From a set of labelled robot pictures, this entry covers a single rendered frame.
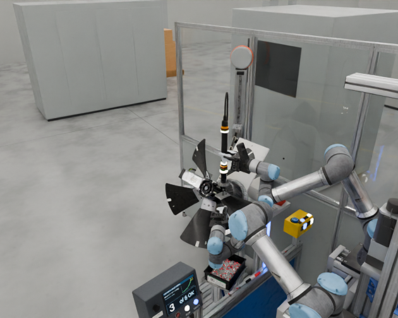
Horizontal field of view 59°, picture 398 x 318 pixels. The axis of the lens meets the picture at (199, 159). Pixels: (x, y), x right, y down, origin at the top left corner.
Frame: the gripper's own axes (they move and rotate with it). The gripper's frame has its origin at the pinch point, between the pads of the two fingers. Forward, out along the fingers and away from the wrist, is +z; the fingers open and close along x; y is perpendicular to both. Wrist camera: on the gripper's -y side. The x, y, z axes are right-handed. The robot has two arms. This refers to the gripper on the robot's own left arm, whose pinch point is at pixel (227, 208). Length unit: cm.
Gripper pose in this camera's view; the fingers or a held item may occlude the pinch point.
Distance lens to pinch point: 204.9
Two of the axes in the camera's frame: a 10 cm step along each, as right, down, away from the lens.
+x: 1.1, 9.0, 4.3
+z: 1.9, -4.4, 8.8
